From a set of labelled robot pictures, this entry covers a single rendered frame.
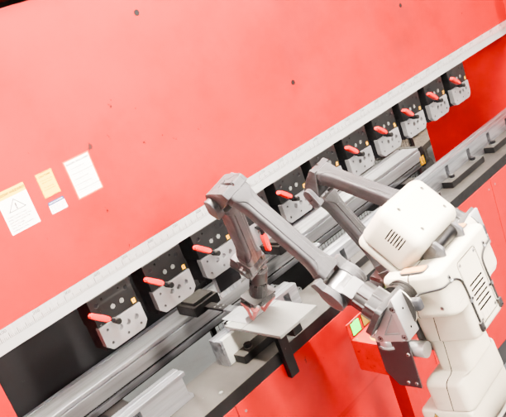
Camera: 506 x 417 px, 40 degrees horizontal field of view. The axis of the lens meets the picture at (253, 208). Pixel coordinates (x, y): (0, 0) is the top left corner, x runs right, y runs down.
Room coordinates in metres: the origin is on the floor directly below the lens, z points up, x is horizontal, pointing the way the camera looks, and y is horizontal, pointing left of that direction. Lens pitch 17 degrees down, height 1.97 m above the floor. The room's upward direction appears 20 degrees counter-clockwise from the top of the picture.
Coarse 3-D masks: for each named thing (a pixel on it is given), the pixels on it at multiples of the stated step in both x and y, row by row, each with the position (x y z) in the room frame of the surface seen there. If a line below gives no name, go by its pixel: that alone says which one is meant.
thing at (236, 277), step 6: (228, 270) 2.17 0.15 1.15; (234, 270) 2.19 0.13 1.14; (222, 276) 2.15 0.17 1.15; (228, 276) 2.17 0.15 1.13; (234, 276) 2.18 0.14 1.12; (240, 276) 2.20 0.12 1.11; (216, 282) 2.14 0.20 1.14; (222, 282) 2.15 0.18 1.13; (228, 282) 2.16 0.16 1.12; (234, 282) 2.18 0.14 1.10; (240, 282) 2.20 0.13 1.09; (216, 288) 2.15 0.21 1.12; (222, 288) 2.14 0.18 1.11; (228, 288) 2.17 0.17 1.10; (234, 288) 2.18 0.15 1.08; (222, 294) 2.15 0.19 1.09
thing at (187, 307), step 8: (192, 296) 2.36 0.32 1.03; (200, 296) 2.34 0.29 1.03; (208, 296) 2.34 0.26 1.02; (216, 296) 2.35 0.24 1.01; (184, 304) 2.34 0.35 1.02; (192, 304) 2.30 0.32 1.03; (200, 304) 2.30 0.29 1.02; (208, 304) 2.31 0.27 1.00; (216, 304) 2.29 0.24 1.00; (224, 304) 2.26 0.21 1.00; (184, 312) 2.33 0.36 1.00; (192, 312) 2.29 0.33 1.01; (200, 312) 2.29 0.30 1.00
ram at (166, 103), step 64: (64, 0) 2.02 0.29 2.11; (128, 0) 2.15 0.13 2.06; (192, 0) 2.29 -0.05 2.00; (256, 0) 2.46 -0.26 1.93; (320, 0) 2.66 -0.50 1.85; (384, 0) 2.90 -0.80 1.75; (448, 0) 3.19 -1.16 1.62; (0, 64) 1.87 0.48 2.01; (64, 64) 1.98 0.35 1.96; (128, 64) 2.10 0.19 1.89; (192, 64) 2.24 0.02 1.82; (256, 64) 2.40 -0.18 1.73; (320, 64) 2.59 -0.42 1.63; (384, 64) 2.83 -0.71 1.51; (448, 64) 3.11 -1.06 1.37; (0, 128) 1.82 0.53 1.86; (64, 128) 1.93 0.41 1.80; (128, 128) 2.04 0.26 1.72; (192, 128) 2.18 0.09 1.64; (256, 128) 2.34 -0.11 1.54; (320, 128) 2.53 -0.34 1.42; (64, 192) 1.88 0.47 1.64; (128, 192) 1.99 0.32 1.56; (192, 192) 2.12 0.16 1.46; (256, 192) 2.28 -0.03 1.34; (0, 256) 1.73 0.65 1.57; (64, 256) 1.83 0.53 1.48; (0, 320) 1.69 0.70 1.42
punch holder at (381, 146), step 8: (384, 112) 2.77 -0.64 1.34; (392, 112) 2.80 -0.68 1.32; (376, 120) 2.73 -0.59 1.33; (384, 120) 2.76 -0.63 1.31; (392, 120) 2.79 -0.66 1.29; (368, 128) 2.73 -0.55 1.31; (384, 128) 2.75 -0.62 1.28; (392, 128) 2.78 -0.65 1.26; (368, 136) 2.74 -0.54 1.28; (376, 136) 2.71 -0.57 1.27; (400, 136) 2.80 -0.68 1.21; (376, 144) 2.71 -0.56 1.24; (384, 144) 2.73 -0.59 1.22; (392, 144) 2.76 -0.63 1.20; (400, 144) 2.79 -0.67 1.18; (376, 152) 2.73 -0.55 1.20; (384, 152) 2.72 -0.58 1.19
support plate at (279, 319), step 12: (264, 312) 2.10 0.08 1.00; (276, 312) 2.07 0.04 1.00; (288, 312) 2.04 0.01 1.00; (300, 312) 2.01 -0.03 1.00; (312, 312) 2.00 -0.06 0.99; (228, 324) 2.10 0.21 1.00; (240, 324) 2.07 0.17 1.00; (252, 324) 2.04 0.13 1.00; (264, 324) 2.01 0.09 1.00; (276, 324) 1.98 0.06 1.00; (288, 324) 1.95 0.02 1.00; (276, 336) 1.91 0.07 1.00
